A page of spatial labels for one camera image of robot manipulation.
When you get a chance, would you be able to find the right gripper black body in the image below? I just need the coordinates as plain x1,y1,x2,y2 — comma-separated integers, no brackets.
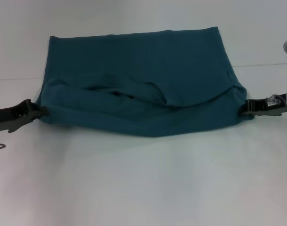
250,94,287,117

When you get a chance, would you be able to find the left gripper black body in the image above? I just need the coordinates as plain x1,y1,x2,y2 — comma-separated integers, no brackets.
0,98,42,134

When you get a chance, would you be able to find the teal t-shirt with FREE! print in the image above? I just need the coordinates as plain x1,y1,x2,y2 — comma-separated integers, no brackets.
39,26,249,138

